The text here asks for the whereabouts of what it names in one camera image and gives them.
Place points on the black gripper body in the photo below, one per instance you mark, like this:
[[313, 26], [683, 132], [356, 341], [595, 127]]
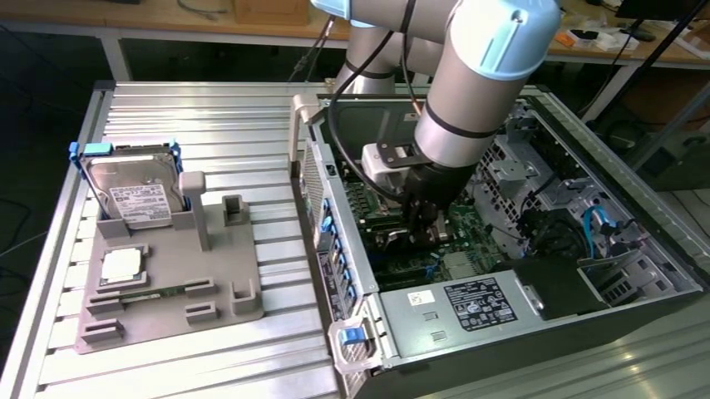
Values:
[[435, 195]]

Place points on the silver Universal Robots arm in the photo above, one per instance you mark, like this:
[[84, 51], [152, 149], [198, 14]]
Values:
[[476, 83]]

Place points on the black installed RAM stick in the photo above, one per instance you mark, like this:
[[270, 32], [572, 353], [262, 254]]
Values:
[[376, 226]]

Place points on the green motherboard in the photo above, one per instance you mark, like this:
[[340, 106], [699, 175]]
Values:
[[471, 245]]

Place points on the silver chipset heat sink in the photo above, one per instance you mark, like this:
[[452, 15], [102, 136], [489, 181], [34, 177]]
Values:
[[460, 266]]

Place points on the blue slot retainer clip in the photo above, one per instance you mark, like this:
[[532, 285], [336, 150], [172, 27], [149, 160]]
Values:
[[347, 277], [352, 295], [341, 259], [331, 228], [325, 207]]

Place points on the grey power supply unit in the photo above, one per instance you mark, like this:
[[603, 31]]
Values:
[[432, 307]]

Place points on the blue case latch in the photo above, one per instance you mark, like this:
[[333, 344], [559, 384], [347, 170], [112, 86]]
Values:
[[352, 335]]

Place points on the black open PC case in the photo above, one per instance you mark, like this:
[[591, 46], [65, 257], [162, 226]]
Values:
[[553, 357]]

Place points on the grey plastic parts rack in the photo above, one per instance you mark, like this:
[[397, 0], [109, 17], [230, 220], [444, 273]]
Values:
[[165, 257]]

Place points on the wooden desk with monitor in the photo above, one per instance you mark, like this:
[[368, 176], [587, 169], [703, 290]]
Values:
[[664, 54]]

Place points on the black monitor stand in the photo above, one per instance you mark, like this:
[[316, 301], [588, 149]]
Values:
[[637, 29]]

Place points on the hard disk in blue carrier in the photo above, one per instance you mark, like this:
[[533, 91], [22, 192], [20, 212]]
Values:
[[132, 187]]

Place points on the green RAM stick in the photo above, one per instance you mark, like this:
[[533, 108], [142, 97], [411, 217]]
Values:
[[152, 292]]

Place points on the silver CPU chip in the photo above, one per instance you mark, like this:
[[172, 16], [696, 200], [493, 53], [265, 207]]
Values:
[[120, 266]]

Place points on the long wooden desk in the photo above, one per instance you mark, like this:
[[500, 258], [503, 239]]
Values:
[[138, 18]]

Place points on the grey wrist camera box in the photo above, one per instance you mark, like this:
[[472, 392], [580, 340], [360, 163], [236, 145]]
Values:
[[383, 166]]

